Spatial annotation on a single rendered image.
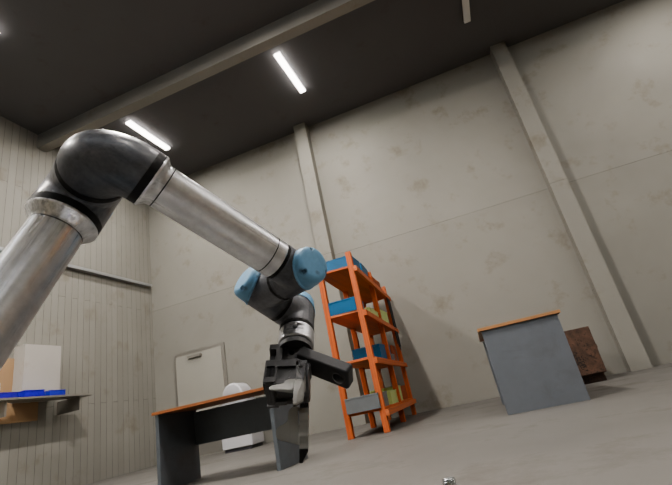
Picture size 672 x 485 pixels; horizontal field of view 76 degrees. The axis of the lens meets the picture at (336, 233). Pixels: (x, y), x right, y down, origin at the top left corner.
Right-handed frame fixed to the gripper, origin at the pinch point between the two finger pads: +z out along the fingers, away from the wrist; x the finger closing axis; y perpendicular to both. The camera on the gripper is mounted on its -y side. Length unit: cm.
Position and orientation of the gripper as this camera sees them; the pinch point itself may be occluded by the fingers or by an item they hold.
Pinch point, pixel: (302, 436)
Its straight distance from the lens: 78.1
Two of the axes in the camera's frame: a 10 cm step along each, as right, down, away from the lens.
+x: -0.3, -8.7, -4.9
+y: -10.0, 0.4, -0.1
